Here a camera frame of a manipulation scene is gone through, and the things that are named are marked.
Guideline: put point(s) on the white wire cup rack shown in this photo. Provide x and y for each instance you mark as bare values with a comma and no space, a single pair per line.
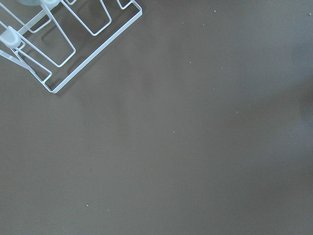
57,39

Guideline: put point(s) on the grey cup on rack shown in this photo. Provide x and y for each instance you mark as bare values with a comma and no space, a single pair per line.
29,2

